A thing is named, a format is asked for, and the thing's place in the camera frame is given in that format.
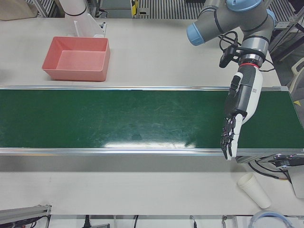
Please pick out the grey metal plate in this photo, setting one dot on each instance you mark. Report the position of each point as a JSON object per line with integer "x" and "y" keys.
{"x": 298, "y": 180}

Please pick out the brown cardboard sheet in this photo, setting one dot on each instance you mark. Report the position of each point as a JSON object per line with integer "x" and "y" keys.
{"x": 16, "y": 9}

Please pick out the aluminium extrusion frame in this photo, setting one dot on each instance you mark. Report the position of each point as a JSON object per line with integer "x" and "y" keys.
{"x": 23, "y": 213}

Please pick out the white chair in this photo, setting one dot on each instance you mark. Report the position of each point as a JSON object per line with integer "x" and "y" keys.
{"x": 298, "y": 73}

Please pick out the white paper cup stack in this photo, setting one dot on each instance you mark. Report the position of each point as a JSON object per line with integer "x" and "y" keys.
{"x": 255, "y": 191}

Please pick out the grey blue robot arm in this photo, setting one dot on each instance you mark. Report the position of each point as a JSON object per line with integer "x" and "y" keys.
{"x": 228, "y": 19}

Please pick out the pink plastic box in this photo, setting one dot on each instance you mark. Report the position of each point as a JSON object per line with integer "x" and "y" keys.
{"x": 78, "y": 59}

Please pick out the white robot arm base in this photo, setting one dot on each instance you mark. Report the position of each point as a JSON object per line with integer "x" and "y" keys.
{"x": 72, "y": 7}

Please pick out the green conveyor belt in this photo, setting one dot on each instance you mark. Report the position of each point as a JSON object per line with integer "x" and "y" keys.
{"x": 95, "y": 116}

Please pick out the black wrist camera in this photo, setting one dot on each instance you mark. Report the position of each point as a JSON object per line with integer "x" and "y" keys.
{"x": 227, "y": 55}

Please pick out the yellow black post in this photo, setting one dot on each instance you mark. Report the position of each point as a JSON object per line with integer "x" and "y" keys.
{"x": 135, "y": 7}

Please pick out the black electronic device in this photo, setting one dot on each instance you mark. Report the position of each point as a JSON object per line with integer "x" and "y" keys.
{"x": 288, "y": 160}

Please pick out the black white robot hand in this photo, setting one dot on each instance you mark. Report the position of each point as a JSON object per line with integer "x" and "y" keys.
{"x": 251, "y": 90}

